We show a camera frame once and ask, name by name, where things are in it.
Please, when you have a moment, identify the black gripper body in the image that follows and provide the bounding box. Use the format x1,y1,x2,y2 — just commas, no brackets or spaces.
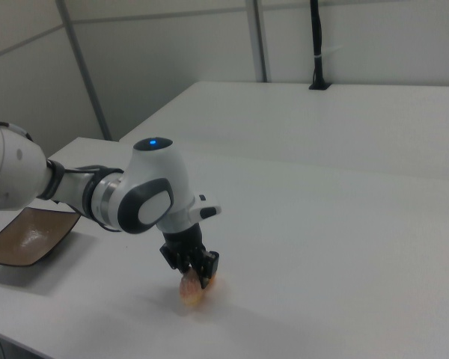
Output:
159,223,206,269

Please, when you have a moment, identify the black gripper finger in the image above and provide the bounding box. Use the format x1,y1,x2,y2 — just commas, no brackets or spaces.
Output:
174,256,195,276
197,250,221,290

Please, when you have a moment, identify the orange glazed bread bun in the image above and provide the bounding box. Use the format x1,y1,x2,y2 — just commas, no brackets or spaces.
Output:
178,269,219,307

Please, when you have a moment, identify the square brown ceramic plate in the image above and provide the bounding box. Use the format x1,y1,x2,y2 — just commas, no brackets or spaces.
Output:
0,207,82,267

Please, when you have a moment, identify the black pole with table clamp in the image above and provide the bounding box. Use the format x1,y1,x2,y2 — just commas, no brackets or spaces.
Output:
308,0,332,91

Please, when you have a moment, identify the upright grey partition post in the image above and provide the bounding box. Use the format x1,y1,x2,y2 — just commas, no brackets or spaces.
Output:
245,0,269,83

